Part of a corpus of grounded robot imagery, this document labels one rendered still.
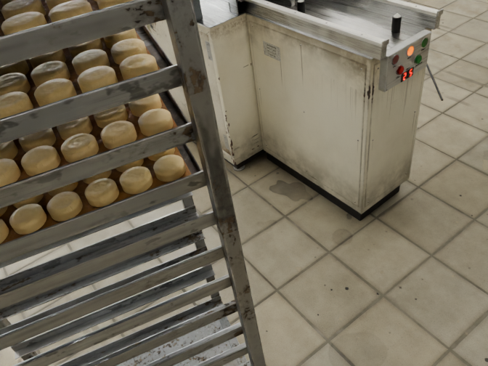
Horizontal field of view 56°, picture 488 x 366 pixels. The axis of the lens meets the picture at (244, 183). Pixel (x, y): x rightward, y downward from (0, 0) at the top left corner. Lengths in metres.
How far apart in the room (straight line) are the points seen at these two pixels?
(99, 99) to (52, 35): 0.09
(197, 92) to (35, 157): 0.25
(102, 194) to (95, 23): 0.28
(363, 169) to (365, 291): 0.49
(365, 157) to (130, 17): 1.43
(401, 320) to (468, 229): 0.58
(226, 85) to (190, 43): 1.59
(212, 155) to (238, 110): 1.60
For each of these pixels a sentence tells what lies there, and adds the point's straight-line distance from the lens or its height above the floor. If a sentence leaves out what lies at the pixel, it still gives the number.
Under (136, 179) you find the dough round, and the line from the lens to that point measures 0.74.
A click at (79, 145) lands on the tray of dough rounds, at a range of 0.69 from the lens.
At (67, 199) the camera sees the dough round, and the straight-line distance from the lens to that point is 0.76.
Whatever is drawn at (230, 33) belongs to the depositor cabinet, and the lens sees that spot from 2.09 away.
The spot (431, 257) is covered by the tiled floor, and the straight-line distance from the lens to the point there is 2.10.
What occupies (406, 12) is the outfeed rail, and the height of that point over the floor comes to 0.87.
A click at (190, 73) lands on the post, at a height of 1.33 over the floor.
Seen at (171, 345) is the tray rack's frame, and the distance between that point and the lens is 1.72.
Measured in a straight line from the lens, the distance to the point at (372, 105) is 1.76.
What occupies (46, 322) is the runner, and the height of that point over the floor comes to 0.97.
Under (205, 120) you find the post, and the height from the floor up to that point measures 1.26.
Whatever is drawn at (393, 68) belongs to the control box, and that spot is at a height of 0.78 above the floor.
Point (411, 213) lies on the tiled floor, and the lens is 2.26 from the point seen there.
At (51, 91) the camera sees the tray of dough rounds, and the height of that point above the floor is 1.33.
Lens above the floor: 1.60
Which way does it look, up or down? 41 degrees down
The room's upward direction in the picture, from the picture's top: 10 degrees counter-clockwise
